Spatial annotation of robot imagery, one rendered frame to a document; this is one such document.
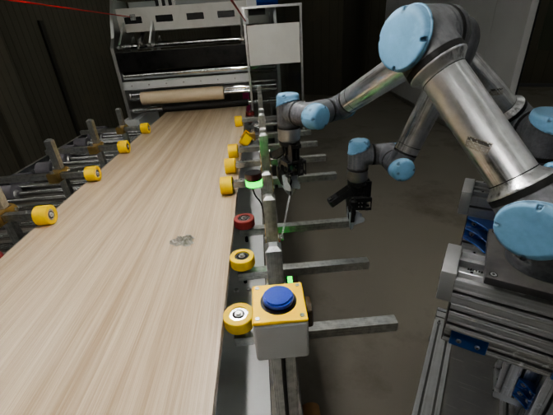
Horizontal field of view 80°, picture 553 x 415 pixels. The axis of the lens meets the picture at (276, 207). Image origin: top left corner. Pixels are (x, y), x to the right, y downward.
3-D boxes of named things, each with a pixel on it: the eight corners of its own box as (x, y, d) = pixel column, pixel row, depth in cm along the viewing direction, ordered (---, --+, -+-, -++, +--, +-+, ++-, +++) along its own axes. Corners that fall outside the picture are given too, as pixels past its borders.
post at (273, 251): (290, 380, 95) (280, 239, 72) (291, 391, 92) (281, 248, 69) (277, 381, 95) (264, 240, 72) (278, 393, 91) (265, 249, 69)
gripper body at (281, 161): (287, 180, 113) (285, 146, 107) (276, 172, 120) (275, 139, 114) (307, 175, 115) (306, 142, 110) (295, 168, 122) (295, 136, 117)
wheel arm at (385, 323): (392, 324, 92) (393, 312, 90) (397, 333, 89) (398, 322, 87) (235, 338, 91) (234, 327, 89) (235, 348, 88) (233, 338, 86)
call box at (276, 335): (303, 320, 51) (301, 280, 47) (309, 361, 44) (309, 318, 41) (257, 324, 50) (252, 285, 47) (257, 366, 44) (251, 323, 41)
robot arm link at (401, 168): (508, 20, 85) (414, 188, 106) (483, 22, 95) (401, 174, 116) (468, 4, 83) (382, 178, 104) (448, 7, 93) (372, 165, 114)
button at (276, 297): (292, 292, 46) (291, 282, 45) (295, 314, 42) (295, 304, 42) (263, 295, 46) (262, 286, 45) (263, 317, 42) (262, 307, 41)
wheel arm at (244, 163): (324, 159, 175) (324, 152, 173) (326, 161, 171) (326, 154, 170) (230, 166, 173) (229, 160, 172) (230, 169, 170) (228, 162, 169)
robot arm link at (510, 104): (527, 153, 113) (425, 40, 96) (500, 140, 126) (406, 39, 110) (559, 125, 109) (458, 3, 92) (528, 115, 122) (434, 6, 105)
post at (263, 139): (274, 230, 159) (267, 131, 137) (275, 234, 156) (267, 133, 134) (267, 230, 159) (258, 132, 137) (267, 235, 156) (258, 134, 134)
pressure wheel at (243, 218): (256, 235, 138) (253, 211, 132) (257, 245, 131) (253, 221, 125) (237, 236, 137) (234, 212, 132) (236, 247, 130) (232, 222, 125)
